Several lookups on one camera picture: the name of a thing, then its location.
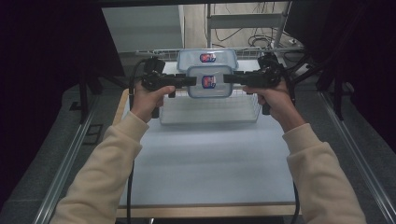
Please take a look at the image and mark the person's left hand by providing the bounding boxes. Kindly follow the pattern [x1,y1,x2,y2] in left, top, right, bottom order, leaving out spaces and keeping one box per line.
[129,81,177,124]

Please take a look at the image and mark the white cabinet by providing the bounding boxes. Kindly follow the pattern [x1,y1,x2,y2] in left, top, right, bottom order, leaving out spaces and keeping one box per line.
[102,4,186,54]

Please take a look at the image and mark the large clear lidded container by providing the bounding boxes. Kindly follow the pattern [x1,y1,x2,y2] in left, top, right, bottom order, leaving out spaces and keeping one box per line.
[176,48,240,73]

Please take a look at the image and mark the small clear lidded container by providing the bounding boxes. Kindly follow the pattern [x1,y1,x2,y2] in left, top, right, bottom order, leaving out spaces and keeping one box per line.
[186,64,233,99]

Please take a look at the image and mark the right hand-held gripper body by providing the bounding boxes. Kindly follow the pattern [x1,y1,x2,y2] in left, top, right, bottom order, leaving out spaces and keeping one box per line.
[240,46,304,117]

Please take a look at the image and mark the person's right hand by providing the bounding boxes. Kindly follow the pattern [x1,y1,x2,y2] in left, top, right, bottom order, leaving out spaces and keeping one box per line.
[242,80,306,133]

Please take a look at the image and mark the black floor plate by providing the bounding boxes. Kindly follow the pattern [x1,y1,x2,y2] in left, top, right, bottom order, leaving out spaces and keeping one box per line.
[81,123,104,146]

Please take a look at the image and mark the tangled black floor cables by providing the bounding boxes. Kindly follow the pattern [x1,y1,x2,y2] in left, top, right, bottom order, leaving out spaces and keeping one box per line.
[214,27,304,52]

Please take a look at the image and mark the dark curtain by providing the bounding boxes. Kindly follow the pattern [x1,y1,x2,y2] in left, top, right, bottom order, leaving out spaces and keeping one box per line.
[284,0,396,144]
[0,0,125,200]

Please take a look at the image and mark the metal floor rail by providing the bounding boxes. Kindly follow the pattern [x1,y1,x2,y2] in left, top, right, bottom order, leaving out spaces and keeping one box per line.
[318,91,396,224]
[32,102,98,224]

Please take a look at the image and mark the dark metal stand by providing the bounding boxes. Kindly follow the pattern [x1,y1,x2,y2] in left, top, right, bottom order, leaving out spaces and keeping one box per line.
[286,54,347,121]
[77,69,129,124]

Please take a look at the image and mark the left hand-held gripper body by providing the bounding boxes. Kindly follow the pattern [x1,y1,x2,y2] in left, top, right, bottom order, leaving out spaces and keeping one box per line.
[134,50,181,119]

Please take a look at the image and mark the grey metal desk frame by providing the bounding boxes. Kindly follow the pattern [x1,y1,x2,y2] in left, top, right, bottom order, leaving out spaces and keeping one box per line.
[205,1,292,70]

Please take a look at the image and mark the white wire shelf rack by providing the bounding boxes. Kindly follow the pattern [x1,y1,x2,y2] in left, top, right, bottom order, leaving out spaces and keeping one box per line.
[147,47,271,126]

